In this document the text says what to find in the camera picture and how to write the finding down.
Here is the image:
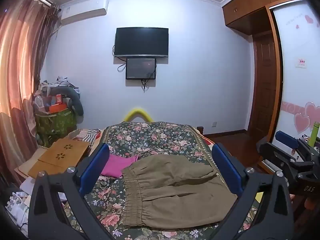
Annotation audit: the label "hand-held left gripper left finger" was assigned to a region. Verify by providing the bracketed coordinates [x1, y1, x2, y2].
[27, 143, 118, 240]

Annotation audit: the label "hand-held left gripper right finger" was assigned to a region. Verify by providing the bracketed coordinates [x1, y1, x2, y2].
[211, 142, 294, 240]

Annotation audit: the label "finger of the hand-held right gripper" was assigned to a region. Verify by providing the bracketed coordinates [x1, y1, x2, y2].
[274, 130, 300, 151]
[257, 142, 304, 179]

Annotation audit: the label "olive green pants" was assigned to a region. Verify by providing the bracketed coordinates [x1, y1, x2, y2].
[121, 154, 238, 229]

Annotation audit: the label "pink folded cloth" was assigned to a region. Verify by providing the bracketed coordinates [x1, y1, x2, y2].
[100, 154, 140, 178]

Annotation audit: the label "green bottle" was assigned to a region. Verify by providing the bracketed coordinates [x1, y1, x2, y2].
[308, 122, 320, 147]

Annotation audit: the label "striped cloth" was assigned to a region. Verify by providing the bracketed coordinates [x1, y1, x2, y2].
[72, 128, 103, 143]

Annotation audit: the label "wooden lap table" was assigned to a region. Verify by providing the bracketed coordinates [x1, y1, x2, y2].
[27, 139, 91, 178]

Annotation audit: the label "red green blanket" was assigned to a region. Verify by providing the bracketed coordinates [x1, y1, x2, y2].
[197, 127, 216, 153]

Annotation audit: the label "green patterned bag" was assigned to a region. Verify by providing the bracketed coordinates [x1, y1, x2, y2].
[35, 107, 77, 147]

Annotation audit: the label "brown wooden door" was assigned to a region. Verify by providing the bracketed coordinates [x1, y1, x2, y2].
[247, 31, 278, 137]

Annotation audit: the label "dark floral blanket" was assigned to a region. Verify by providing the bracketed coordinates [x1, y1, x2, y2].
[60, 121, 265, 240]

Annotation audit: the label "grey bolster pillow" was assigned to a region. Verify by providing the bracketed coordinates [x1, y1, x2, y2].
[51, 86, 84, 117]

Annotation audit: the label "orange box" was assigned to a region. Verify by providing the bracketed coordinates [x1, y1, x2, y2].
[49, 104, 67, 113]

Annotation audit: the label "yellow foam tube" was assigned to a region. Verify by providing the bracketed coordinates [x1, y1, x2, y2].
[124, 107, 153, 123]

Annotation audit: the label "wooden wardrobe with heart stickers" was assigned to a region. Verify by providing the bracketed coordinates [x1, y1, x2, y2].
[221, 0, 320, 175]

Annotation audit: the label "pink striped curtain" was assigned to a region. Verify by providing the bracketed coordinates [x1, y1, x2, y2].
[0, 0, 60, 185]

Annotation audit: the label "white air conditioner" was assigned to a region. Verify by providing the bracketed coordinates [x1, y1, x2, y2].
[60, 0, 109, 26]

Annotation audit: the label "black television cable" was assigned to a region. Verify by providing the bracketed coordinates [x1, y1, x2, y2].
[117, 57, 127, 73]

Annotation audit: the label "small black wall monitor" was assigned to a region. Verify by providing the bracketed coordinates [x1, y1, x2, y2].
[126, 58, 157, 80]

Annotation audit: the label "large black wall television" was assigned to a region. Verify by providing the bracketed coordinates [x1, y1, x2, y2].
[114, 27, 169, 58]

